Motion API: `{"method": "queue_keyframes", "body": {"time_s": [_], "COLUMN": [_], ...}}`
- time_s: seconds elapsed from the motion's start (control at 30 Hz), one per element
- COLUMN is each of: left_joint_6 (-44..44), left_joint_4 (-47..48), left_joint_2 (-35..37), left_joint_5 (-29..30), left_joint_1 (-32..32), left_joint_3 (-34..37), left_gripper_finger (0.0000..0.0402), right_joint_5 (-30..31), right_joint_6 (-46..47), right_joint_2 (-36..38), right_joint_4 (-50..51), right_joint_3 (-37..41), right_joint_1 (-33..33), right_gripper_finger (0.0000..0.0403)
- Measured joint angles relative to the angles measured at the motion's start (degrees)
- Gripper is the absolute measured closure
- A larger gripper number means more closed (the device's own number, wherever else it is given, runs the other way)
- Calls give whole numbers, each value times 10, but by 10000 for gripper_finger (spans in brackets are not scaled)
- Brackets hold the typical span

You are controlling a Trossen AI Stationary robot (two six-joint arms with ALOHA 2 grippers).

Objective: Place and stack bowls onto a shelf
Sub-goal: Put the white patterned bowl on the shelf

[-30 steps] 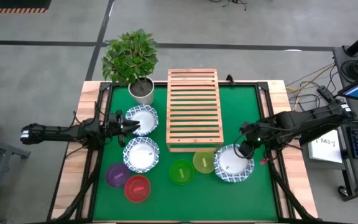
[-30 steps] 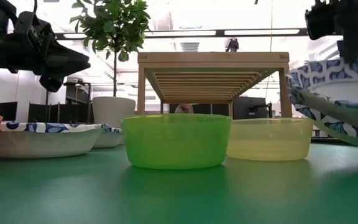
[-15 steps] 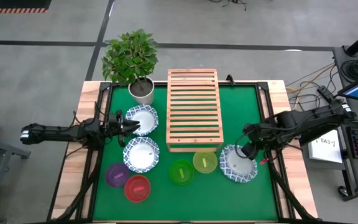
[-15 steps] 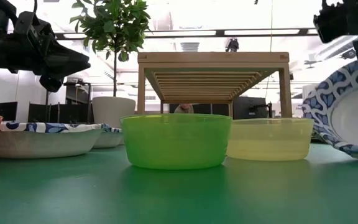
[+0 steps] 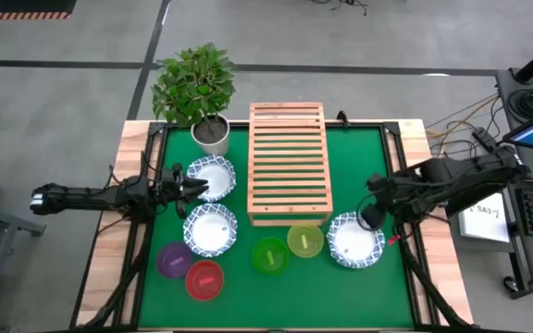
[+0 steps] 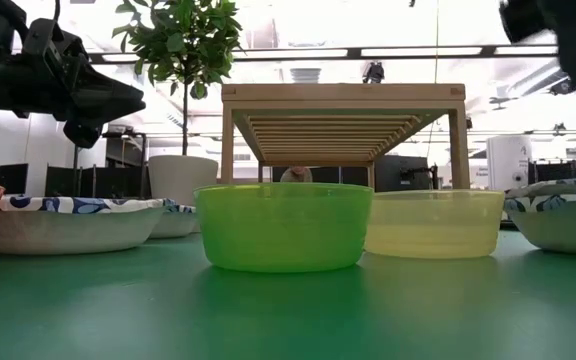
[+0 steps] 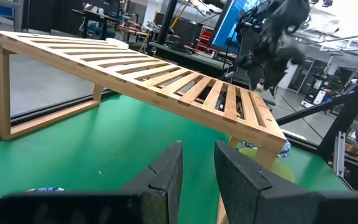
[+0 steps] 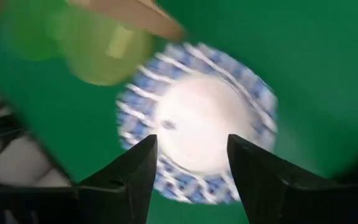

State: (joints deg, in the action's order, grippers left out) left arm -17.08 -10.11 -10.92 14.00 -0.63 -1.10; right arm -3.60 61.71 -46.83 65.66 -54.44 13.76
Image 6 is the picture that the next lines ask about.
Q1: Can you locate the wooden slatted shelf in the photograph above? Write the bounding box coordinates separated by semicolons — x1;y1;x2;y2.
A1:
220;83;471;191

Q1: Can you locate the yellow-green cup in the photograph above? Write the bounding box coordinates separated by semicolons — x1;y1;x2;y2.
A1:
365;189;506;260

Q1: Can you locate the blue patterned paper bowl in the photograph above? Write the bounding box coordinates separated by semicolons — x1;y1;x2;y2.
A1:
147;202;200;240
503;174;576;257
0;194;169;256

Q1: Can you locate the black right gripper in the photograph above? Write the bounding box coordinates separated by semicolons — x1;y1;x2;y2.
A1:
498;0;576;93

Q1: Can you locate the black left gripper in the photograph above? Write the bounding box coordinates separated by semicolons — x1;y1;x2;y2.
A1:
20;49;147;149

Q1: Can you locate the black equipment box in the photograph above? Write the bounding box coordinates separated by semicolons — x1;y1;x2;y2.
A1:
375;155;429;193

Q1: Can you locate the person's head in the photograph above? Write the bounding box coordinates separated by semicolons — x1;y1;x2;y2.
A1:
279;165;314;184

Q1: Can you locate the white cylindrical appliance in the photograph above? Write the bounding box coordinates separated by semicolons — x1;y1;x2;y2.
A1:
486;135;533;192

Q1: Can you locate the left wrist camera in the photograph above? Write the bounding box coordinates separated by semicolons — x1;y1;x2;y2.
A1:
21;18;72;69

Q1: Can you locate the black monitor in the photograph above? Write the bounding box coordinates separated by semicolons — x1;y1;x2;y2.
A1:
0;163;29;195

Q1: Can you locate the white plant pot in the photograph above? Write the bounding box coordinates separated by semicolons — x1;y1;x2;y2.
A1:
147;154;219;207

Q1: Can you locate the green table mat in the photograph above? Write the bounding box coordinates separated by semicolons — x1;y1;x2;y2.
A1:
0;230;576;360

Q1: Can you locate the green leafy potted plant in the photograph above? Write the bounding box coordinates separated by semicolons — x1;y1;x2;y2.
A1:
111;0;243;157

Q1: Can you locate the green plastic bowl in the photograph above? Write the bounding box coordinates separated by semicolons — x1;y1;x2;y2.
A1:
193;182;375;274

